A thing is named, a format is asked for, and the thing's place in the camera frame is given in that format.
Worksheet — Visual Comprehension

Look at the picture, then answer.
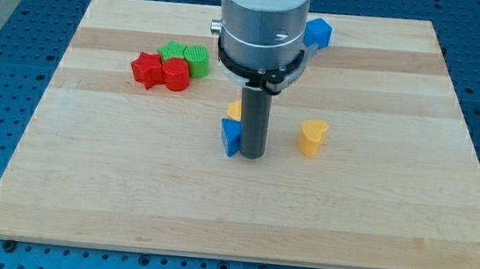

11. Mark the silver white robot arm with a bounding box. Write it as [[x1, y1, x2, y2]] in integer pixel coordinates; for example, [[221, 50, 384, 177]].
[[210, 0, 310, 95]]

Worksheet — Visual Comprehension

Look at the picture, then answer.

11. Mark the yellow heart block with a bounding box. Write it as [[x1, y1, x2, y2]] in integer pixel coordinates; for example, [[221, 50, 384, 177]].
[[297, 119, 329, 157]]

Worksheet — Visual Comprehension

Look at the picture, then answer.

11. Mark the blue triangle block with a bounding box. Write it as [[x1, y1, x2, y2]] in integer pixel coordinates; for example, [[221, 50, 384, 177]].
[[221, 118, 242, 157]]

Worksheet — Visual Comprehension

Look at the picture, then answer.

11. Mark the small yellow block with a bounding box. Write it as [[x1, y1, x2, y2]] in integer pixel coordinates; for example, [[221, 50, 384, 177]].
[[226, 100, 242, 121]]

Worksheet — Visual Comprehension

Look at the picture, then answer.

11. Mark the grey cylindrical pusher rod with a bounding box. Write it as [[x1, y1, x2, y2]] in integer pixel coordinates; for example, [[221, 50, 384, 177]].
[[240, 88, 272, 160]]

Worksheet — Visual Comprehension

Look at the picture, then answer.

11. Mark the red cylinder block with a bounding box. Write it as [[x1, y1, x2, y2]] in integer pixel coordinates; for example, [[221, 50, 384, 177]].
[[163, 57, 190, 91]]

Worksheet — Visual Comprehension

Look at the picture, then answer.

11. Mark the green cylinder block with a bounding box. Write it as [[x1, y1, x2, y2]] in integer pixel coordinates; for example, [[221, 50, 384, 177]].
[[183, 45, 210, 78]]

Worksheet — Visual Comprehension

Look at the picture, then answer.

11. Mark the green star block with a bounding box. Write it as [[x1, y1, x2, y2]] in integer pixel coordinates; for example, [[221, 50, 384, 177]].
[[157, 40, 187, 62]]

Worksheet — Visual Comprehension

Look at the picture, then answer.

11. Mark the red star block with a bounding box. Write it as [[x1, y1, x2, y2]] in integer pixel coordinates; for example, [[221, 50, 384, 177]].
[[130, 52, 164, 90]]

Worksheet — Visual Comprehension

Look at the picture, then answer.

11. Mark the light wooden board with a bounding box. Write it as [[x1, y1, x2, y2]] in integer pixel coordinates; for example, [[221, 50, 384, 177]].
[[0, 0, 480, 269]]

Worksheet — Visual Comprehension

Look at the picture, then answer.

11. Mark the blue cube block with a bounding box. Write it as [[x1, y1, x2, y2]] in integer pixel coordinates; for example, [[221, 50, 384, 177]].
[[303, 18, 332, 49]]

